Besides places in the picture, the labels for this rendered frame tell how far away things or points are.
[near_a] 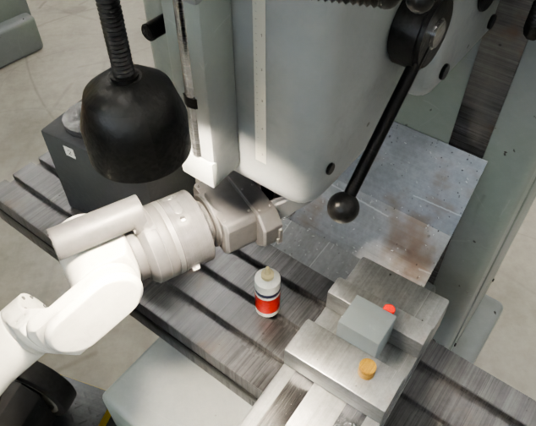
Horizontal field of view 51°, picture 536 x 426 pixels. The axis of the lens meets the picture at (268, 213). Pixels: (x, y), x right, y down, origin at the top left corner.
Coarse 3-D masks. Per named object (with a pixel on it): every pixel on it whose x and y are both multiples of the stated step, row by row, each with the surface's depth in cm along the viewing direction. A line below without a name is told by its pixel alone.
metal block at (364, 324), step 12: (360, 300) 76; (348, 312) 74; (360, 312) 74; (372, 312) 74; (384, 312) 74; (348, 324) 73; (360, 324) 73; (372, 324) 73; (384, 324) 73; (348, 336) 74; (360, 336) 73; (372, 336) 72; (384, 336) 72; (360, 348) 74; (372, 348) 73
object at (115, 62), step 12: (96, 0) 31; (108, 0) 31; (108, 12) 31; (120, 12) 32; (108, 24) 32; (120, 24) 32; (108, 36) 33; (120, 36) 33; (108, 48) 34; (120, 48) 33; (120, 60) 34; (120, 72) 34; (132, 72) 35
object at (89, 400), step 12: (72, 384) 138; (84, 384) 138; (84, 396) 136; (96, 396) 136; (72, 408) 134; (84, 408) 134; (96, 408) 134; (60, 420) 132; (72, 420) 132; (84, 420) 132; (96, 420) 132; (108, 420) 137
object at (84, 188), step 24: (72, 120) 92; (48, 144) 94; (72, 144) 90; (72, 168) 96; (72, 192) 102; (96, 192) 97; (120, 192) 93; (144, 192) 89; (168, 192) 94; (192, 192) 101
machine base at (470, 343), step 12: (492, 300) 178; (480, 312) 175; (492, 312) 175; (468, 324) 172; (480, 324) 172; (492, 324) 173; (468, 336) 169; (480, 336) 170; (456, 348) 167; (468, 348) 167; (480, 348) 168; (468, 360) 164
